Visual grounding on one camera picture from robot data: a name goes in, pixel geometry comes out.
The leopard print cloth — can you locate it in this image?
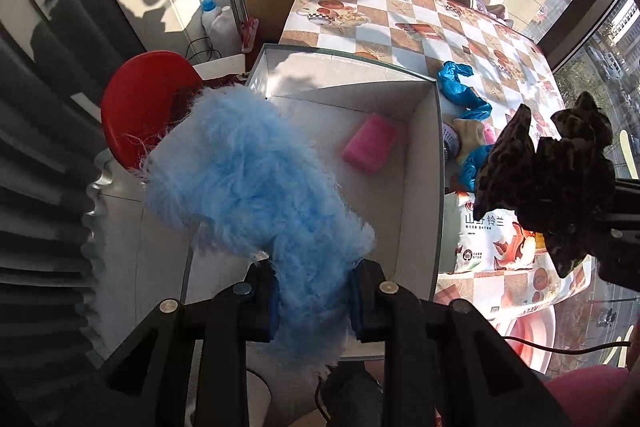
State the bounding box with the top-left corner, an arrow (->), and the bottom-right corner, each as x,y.
472,91 -> 617,279

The light blue fluffy cloth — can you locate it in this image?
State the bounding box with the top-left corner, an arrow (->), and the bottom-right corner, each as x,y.
135,84 -> 377,375

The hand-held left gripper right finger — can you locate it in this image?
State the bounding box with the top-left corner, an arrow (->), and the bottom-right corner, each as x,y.
347,259 -> 571,427

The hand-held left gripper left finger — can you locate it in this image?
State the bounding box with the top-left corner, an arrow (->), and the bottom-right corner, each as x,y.
65,263 -> 282,427

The white jug with blue cap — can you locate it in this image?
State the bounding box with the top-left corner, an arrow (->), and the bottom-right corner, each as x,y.
201,0 -> 223,40

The red round stool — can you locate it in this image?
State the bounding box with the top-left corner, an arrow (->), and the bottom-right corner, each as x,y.
101,51 -> 206,170

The pink sponge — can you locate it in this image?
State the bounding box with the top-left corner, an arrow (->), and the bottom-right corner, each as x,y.
342,114 -> 401,174

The small white table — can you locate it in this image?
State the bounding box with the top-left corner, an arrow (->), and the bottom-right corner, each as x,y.
191,54 -> 253,82

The printed tissue carton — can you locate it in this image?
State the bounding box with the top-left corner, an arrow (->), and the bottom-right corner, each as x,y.
440,191 -> 596,279

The checkered printed tablecloth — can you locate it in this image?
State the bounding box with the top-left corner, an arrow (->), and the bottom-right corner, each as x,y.
279,0 -> 598,375

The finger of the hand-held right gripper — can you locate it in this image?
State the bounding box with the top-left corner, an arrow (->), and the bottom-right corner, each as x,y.
594,227 -> 640,293
611,177 -> 640,228

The black floor cable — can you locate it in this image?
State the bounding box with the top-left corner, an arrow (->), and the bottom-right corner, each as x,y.
185,36 -> 223,62

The grey ribbed panel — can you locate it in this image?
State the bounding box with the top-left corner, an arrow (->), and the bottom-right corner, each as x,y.
0,24 -> 108,363

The white plastic jug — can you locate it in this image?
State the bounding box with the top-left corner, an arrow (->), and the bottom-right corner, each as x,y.
210,6 -> 246,58

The white cardboard box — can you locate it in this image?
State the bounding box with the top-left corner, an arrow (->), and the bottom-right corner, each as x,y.
182,44 -> 446,360

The blue plastic glove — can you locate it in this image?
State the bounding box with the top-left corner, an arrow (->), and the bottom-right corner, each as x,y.
436,62 -> 493,122
457,144 -> 497,194

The pink cloth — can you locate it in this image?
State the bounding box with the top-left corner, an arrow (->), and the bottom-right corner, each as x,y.
542,364 -> 640,427

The beige sock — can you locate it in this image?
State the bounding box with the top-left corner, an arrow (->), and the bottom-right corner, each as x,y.
452,118 -> 488,165

